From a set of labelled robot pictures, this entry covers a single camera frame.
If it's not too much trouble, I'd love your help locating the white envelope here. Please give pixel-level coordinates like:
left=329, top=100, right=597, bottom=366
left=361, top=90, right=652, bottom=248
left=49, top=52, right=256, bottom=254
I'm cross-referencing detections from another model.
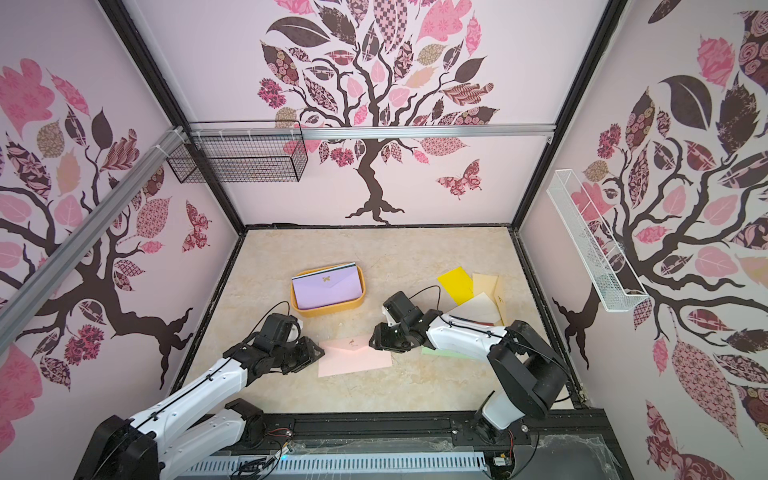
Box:
left=447, top=293, right=501, bottom=325

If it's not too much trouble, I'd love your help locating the yellow plastic storage box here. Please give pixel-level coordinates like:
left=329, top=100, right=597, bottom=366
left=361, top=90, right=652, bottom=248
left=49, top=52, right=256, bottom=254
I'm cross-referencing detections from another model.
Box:
left=291, top=263, right=366, bottom=317

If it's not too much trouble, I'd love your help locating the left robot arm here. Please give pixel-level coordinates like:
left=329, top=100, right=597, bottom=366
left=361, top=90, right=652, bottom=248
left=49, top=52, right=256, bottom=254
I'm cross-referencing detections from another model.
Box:
left=74, top=313, right=325, bottom=479

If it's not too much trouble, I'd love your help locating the aluminium rail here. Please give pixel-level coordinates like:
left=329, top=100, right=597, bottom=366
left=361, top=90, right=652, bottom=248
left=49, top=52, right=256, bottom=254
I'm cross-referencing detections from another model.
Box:
left=191, top=124, right=556, bottom=140
left=1, top=127, right=187, bottom=350

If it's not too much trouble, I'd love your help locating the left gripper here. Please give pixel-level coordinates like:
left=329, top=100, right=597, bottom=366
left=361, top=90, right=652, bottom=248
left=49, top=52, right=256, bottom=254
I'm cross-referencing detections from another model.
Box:
left=271, top=337, right=324, bottom=375

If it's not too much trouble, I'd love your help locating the beige envelope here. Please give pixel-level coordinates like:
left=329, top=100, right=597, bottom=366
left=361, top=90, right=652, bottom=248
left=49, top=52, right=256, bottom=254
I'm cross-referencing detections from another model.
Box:
left=472, top=273, right=507, bottom=326

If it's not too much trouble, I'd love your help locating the pink envelope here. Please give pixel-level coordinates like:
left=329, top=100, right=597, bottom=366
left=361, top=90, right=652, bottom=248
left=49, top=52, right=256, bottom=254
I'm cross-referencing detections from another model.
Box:
left=318, top=336, right=392, bottom=378

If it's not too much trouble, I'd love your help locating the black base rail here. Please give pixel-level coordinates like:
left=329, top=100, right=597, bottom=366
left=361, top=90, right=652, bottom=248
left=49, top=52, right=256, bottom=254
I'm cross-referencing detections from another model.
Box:
left=113, top=407, right=631, bottom=480

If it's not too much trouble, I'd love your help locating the black wire basket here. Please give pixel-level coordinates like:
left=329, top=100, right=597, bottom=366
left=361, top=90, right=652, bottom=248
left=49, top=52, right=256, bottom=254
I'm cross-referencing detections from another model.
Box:
left=167, top=120, right=309, bottom=184

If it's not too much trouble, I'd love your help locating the white wire shelf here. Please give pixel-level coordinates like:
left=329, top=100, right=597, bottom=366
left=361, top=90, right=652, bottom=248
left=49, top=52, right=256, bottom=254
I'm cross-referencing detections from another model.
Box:
left=547, top=169, right=650, bottom=313

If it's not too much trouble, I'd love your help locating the light green envelope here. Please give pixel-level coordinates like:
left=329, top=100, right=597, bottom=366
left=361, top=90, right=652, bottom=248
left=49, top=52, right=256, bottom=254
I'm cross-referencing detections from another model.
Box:
left=421, top=347, right=474, bottom=360

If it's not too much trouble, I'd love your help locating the purple envelope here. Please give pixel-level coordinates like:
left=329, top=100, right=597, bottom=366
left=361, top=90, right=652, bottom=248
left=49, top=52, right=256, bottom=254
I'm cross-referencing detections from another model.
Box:
left=291, top=263, right=363, bottom=310

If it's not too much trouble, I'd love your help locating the aluminium rail left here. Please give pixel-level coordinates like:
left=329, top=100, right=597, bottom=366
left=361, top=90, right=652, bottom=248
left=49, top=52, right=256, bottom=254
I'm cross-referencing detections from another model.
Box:
left=1, top=127, right=187, bottom=350

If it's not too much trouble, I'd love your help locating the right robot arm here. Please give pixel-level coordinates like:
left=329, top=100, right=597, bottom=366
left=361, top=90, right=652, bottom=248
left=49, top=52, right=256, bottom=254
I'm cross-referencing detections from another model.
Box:
left=369, top=291, right=570, bottom=443

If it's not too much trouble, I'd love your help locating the white cable duct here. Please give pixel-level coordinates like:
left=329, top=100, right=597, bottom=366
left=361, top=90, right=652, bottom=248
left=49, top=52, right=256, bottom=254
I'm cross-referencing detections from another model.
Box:
left=180, top=452, right=488, bottom=479

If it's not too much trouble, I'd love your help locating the aluminium rail back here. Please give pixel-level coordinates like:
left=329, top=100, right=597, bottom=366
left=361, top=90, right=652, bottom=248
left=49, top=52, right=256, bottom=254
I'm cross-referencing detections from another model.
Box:
left=191, top=124, right=556, bottom=140

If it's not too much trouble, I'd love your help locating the yellow envelope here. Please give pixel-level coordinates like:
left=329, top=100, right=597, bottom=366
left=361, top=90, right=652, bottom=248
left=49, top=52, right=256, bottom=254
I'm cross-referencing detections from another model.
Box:
left=437, top=267, right=474, bottom=305

